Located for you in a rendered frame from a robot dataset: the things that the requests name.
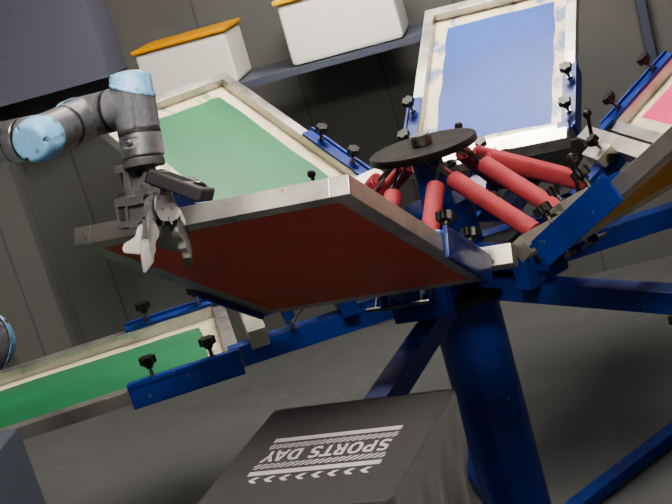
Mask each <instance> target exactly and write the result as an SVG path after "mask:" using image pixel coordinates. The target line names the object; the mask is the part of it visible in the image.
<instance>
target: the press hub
mask: <svg viewBox="0 0 672 504"><path fill-rule="evenodd" d="M477 138H478V136H477V132H476V130H474V129H471V128H454V129H446V130H441V131H435V132H431V133H429V132H421V133H417V134H415V135H412V136H411V138H409V139H406V140H403V141H400V142H397V143H395V144H392V145H390V146H387V147H385V148H383V149H381V150H379V151H377V152H376V153H374V154H373V155H372V156H371V158H370V159H369V161H370V165H371V166H372V167H373V168H375V169H395V168H402V167H408V166H412V170H413V174H414V177H415V181H416V185H417V189H418V192H419V196H420V200H417V201H415V202H413V203H411V204H410V205H408V206H407V207H406V208H405V211H406V212H408V213H409V214H411V215H413V216H414V217H416V218H417V219H419V220H420V221H422V216H423V209H424V201H425V194H426V186H427V184H428V182H430V181H433V180H435V177H436V169H435V168H433V167H431V166H430V165H428V164H427V163H426V162H431V163H432V164H434V165H435V166H437V162H438V159H439V158H441V161H440V169H441V170H443V171H445V172H446V170H445V166H444V162H443V159H442V157H445V156H448V155H451V154H453V153H456V152H458V151H460V150H463V149H465V148H467V147H468V146H470V145H471V144H473V143H474V142H475V141H476V140H477ZM447 179H448V178H447V176H445V175H444V174H442V173H441V172H439V177H438V181H440V182H442V183H443V184H444V185H445V192H444V200H443V208H442V209H445V210H448V209H452V210H453V211H455V212H456V221H452V222H451V225H450V226H449V227H450V228H452V229H453V230H455V231H456V232H458V233H459V234H460V229H461V228H464V227H466V226H469V227H472V226H476V227H477V228H479V235H480V236H479V237H477V238H475V241H474V242H473V243H474V244H476V243H478V242H502V243H513V242H514V241H515V240H516V239H517V238H518V237H519V233H518V232H517V231H516V230H514V229H513V228H512V229H508V230H505V231H502V232H499V233H496V234H493V235H490V236H487V237H484V238H483V235H482V231H483V230H486V229H489V228H493V227H496V226H499V225H502V224H505V223H503V222H497V221H487V222H479V220H478V216H477V212H476V208H475V204H474V203H473V202H471V201H470V200H468V199H466V198H465V197H463V196H462V195H460V194H459V193H457V192H456V191H451V189H450V187H448V186H447ZM457 287H459V288H460V293H459V294H458V296H457V297H456V299H455V300H454V303H455V307H456V310H455V311H460V310H461V312H460V313H459V315H458V317H457V318H456V320H455V321H454V323H453V325H452V326H451V328H450V329H449V331H448V332H447V334H446V336H445V337H444V339H443V340H442V342H441V344H440V347H441V351H442V355H443V358H444V362H445V366H446V369H447V373H448V377H449V380H450V384H451V388H452V390H454V391H455V392H456V396H457V400H458V404H459V408H460V413H461V418H462V422H463V426H464V430H465V435H466V440H467V445H468V450H469V454H470V457H471V461H472V465H473V468H474V472H475V476H476V480H477V483H478V487H479V491H480V494H481V498H482V502H483V504H551V500H550V496H549V492H548V488H547V484H546V481H545V477H544V473H543V469H542V465H541V461H540V457H539V453H538V449H537V445H536V442H535V438H534V434H533V430H532V426H531V422H530V418H529V414H528V410H527V407H526V403H525V399H524V395H523V391H522V387H521V383H520V379H519V375H518V371H517V368H516V364H515V360H514V356H513V352H512V348H511V344H510V340H509V336H508V332H507V329H506V325H505V321H504V317H503V313H502V309H501V305H500V301H499V300H494V299H497V298H499V297H501V296H502V295H503V294H502V290H501V289H499V288H486V287H475V286H474V282H472V283H466V284H459V285H453V286H450V288H451V289H452V288H457Z"/></svg>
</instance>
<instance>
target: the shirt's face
mask: <svg viewBox="0 0 672 504"><path fill-rule="evenodd" d="M451 390H452V389H446V390H438V391H430V392H421V393H413V394H405V395H397V396H388V397H380V398H372V399H363V400H355V401H347V402H339V403H330V404H322V405H314V406H305V407H297V408H289V409H281V410H275V412H274V413H273V414H272V415H271V417H270V418H269V419H268V420H267V421H266V423H265V424H264V425H263V426H262V427H261V429H260V430H259V431H258V432H257V433H256V435H255V436H254V437H253V438H252V439H251V441H250V442H249V443H248V444H247V446H246V447H245V448H244V449H243V450H242V452H241V453H240V454H239V455H238V456H237V458H236V459H235V460H234V461H233V462H232V464H231V465H230V466H229V467H228V469H227V470H226V471H225V472H224V473H223V475H222V476H221V477H220V478H219V479H218V481H217V482H216V483H215V484H214V485H213V487H212V488H211V489H210V490H209V492H208V493H207V494H206V495H205V496H204V498H203V499H202V500H201V501H200V502H199V504H343V503H355V502H367V501H378V500H385V499H388V498H390V497H391V496H392V494H393V492H394V491H395V489H396V487H397V485H398V484H399V482H400V480H401V478H402V477H403V475H404V473H405V471H406V469H407V468H408V466H409V464H410V462H411V461H412V459H413V457H414V455H415V454H416V452H417V450H418V448H419V446H420V445H421V443H422V441H423V439H424V438H425V436H426V434H427V432H428V431H429V429H430V427H431V425H432V423H433V422H434V420H435V418H436V416H437V415H438V413H439V411H440V409H441V408H442V406H443V404H444V402H445V400H446V399H447V397H448V395H449V393H450V392H451ZM398 424H404V425H403V426H402V428H401V429H400V431H399V433H398V434H397V436H396V438H395V439H394V441H393V443H392V444H391V446H390V447H389V449H388V451H387V452H386V454H385V456H384V457H383V459H382V461H381V462H380V464H379V466H378V467H377V469H376V470H375V472H374V473H363V474H353V475H342V476H332V477H321V478H311V479H300V480H290V481H279V482H269V483H258V484H248V485H241V483H242V482H243V481H244V480H245V478H246V477H247V476H248V475H249V473H250V472H251V471H252V470H253V468H254V467H255V466H256V464H257V463H258V462H259V461H260V459H261V458H262V457H263V456H264V454H265V453H266V452H267V451H268V449H269V448H270V447H271V445H272V444H273V443H274V442H275V440H276V439H277V438H280V437H289V436H298V435H307V434H316V433H325V432H334V431H343V430H352V429H361V428H370V427H379V426H389V425H398Z"/></svg>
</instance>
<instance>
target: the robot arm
mask: <svg viewBox="0 0 672 504"><path fill-rule="evenodd" d="M112 132H117V134H118V138H119V144H120V151H121V157H122V160H124V161H125V162H123V163H124V164H123V165H118V166H114V169H115V174H121V180H122V186H123V193H121V194H122V195H121V194H119V196H118V199H116V200H114V202H115V209H116V215H117V221H118V227H119V229H122V230H128V229H137V230H136V235H135V236H134V238H132V239H131V240H129V241H128V242H126V243H125V244H124V245H123V248H122V250H123V252H124V253H125V254H131V255H138V256H141V262H142V268H143V273H144V274H146V273H148V272H149V270H150V269H151V267H152V266H153V264H154V262H155V261H154V254H155V251H156V241H157V239H158V238H159V229H158V227H159V226H161V229H162V231H163V233H164V236H163V237H162V238H161V239H160V240H159V241H158V245H159V247H160V248H161V249H163V250H166V251H176V252H181V253H182V255H183V260H184V262H185V264H186V265H187V267H188V269H189V268H191V267H192V250H191V243H190V239H189V232H188V228H187V225H186V221H185V218H184V216H183V213H182V211H181V210H180V208H179V207H178V205H177V203H176V201H175V198H174V197H173V195H172V193H171V192H173V193H176V194H178V195H181V196H183V197H186V198H189V199H190V200H192V201H193V202H197V203H200V202H204V201H212V200H213V196H214V192H215V189H214V188H213V187H211V186H208V185H206V184H205V183H204V182H201V181H195V180H192V179H189V178H186V177H184V176H181V175H178V174H176V173H173V172H170V171H168V170H165V169H156V167H158V166H162V165H164V164H165V159H164V156H162V155H164V153H165V151H164V145H163V138H162V132H161V128H160V121H159V115H158V109H157V102H156V93H155V91H154V86H153V81H152V77H151V74H150V73H149V72H148V71H145V70H126V71H121V72H117V73H115V74H113V75H111V76H110V78H109V89H106V90H103V91H100V92H96V93H92V94H88V95H84V96H80V97H72V98H69V99H67V100H66V101H63V102H60V103H59V104H57V105H56V107H55V108H53V109H50V110H48V111H45V112H43V113H39V114H35V115H30V116H25V117H21V118H16V119H11V120H6V121H1V122H0V166H4V165H9V164H15V163H20V162H26V161H28V162H31V163H41V162H45V161H49V160H52V159H54V158H55V157H57V156H58V155H59V154H61V153H63V152H65V151H67V150H69V149H71V148H74V147H76V146H78V145H80V144H82V143H84V142H86V141H88V140H90V139H92V138H94V137H97V136H100V135H104V134H108V133H112ZM120 195H121V197H120ZM123 195H124V197H122V196H123ZM119 216H120V217H119ZM5 321H6V319H5V318H4V317H2V316H1V315H0V371H1V370H2V369H3V368H4V366H5V365H7V364H8V363H9V362H10V360H11V359H12V357H13V355H14V353H15V348H16V339H15V334H14V331H13V329H12V327H11V325H10V324H9V323H6V322H5Z"/></svg>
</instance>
